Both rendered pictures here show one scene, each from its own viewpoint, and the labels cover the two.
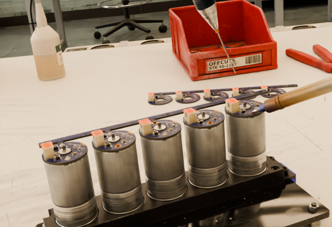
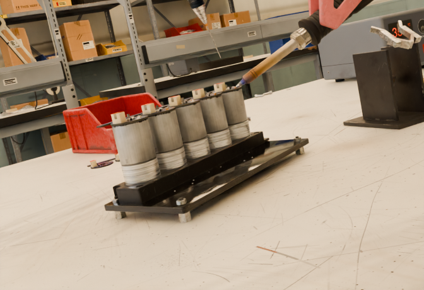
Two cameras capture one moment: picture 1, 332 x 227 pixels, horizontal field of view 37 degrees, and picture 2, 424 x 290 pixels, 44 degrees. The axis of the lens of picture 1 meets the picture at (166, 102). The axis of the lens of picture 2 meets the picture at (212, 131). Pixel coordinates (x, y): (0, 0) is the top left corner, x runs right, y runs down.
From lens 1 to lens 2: 0.23 m
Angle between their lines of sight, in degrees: 34
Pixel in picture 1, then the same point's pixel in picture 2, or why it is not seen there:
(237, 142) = (231, 113)
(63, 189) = (140, 144)
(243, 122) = (233, 95)
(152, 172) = (188, 135)
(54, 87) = not seen: outside the picture
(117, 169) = (171, 127)
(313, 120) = not seen: hidden behind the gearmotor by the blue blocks
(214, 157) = (223, 121)
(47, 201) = (81, 213)
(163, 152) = (195, 115)
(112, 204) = (170, 161)
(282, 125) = not seen: hidden behind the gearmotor
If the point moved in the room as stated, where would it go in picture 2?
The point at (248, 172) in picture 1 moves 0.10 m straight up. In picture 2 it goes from (243, 135) to (218, 12)
